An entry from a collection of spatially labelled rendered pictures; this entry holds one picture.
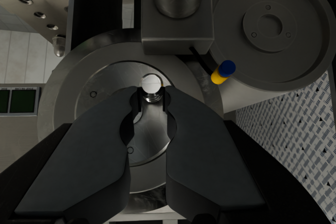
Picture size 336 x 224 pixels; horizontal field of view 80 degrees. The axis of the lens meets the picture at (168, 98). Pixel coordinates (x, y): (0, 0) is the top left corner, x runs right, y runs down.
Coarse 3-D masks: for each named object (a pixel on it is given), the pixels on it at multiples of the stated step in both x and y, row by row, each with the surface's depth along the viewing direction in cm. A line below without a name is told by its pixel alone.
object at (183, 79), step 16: (112, 48) 16; (128, 48) 16; (80, 64) 16; (96, 64) 16; (160, 64) 16; (176, 64) 16; (64, 80) 15; (80, 80) 15; (176, 80) 16; (192, 80) 16; (64, 96) 15; (192, 96) 16; (64, 112) 15; (160, 160) 15; (144, 176) 14; (160, 176) 14
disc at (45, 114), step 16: (112, 32) 17; (128, 32) 17; (80, 48) 17; (96, 48) 17; (64, 64) 17; (192, 64) 17; (48, 80) 16; (208, 80) 17; (48, 96) 16; (208, 96) 16; (48, 112) 16; (48, 128) 16; (144, 192) 15; (160, 192) 15; (128, 208) 15; (144, 208) 15
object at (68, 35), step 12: (72, 0) 19; (84, 0) 22; (96, 0) 26; (108, 0) 32; (72, 12) 19; (84, 12) 22; (96, 12) 26; (108, 12) 32; (72, 24) 19; (84, 24) 22; (96, 24) 26; (108, 24) 32; (120, 24) 42; (72, 36) 19; (84, 36) 22; (72, 48) 19
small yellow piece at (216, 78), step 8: (192, 48) 14; (200, 64) 14; (224, 64) 11; (232, 64) 11; (208, 72) 14; (216, 72) 12; (224, 72) 11; (232, 72) 11; (216, 80) 12; (224, 80) 12
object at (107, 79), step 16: (112, 64) 15; (128, 64) 15; (144, 64) 15; (96, 80) 14; (112, 80) 14; (128, 80) 14; (80, 96) 14; (96, 96) 14; (80, 112) 14; (144, 112) 14; (160, 112) 14; (144, 128) 14; (160, 128) 14; (128, 144) 14; (144, 144) 14; (160, 144) 14; (144, 160) 14
